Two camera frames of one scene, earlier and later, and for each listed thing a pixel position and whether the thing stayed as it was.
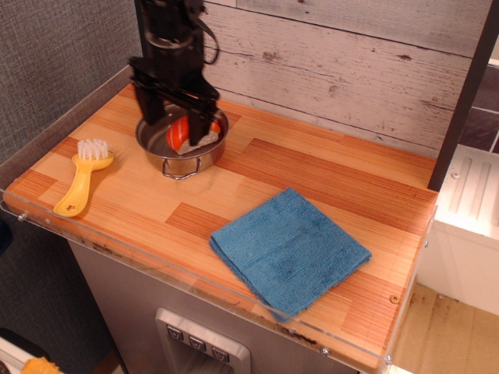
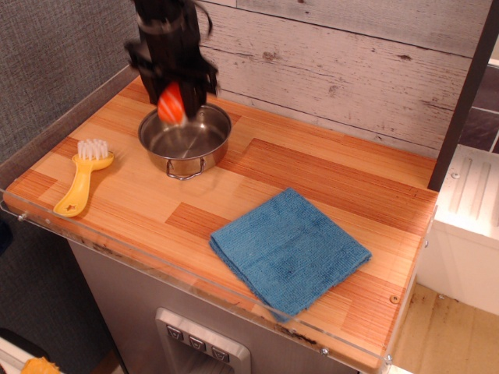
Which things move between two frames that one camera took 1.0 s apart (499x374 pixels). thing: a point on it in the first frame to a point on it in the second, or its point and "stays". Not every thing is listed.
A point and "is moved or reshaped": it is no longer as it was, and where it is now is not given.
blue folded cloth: (288, 252) stays
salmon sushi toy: (178, 138) is moved or reshaped
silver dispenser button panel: (189, 348) stays
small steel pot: (153, 139) stays
